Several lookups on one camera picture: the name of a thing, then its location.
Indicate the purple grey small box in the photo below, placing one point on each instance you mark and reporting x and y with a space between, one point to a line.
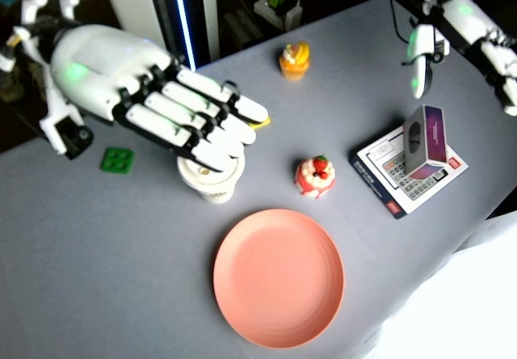
434 140

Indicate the white paper cup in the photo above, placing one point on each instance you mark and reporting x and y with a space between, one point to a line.
210 185

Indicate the calculator box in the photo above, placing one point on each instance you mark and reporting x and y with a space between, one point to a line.
387 173

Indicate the pink round plate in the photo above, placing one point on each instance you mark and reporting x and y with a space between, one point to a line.
278 278

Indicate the orange toy cupcake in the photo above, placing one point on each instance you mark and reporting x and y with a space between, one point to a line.
295 62

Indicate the grey power strip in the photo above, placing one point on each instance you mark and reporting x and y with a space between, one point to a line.
288 15

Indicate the red strawberry toy cake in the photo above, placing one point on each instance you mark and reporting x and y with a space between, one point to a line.
315 177

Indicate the yellow four-hole block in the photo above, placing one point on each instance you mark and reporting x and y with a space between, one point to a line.
262 123

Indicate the white sheet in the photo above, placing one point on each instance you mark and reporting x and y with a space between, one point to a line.
464 302

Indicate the white tower with blue light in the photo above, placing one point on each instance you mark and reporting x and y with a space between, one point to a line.
137 7

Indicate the green four-hole block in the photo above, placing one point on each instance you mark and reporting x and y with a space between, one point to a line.
117 161

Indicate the grey table cloth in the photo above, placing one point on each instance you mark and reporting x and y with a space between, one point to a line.
121 254

